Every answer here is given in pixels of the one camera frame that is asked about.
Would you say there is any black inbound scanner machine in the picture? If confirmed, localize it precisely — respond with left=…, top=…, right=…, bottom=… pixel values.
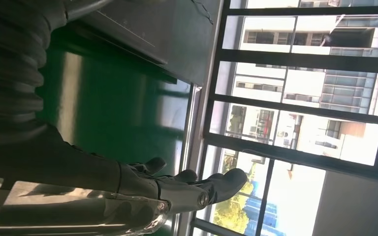
left=66, top=0, right=224, bottom=87

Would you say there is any dark window frame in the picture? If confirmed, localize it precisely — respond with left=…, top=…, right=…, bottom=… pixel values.
left=189, top=0, right=378, bottom=236

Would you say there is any green conveyor belt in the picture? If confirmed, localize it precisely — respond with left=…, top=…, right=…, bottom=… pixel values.
left=34, top=24, right=193, bottom=183

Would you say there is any aluminium conveyor frame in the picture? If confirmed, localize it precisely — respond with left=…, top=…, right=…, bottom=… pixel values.
left=172, top=83, right=211, bottom=236

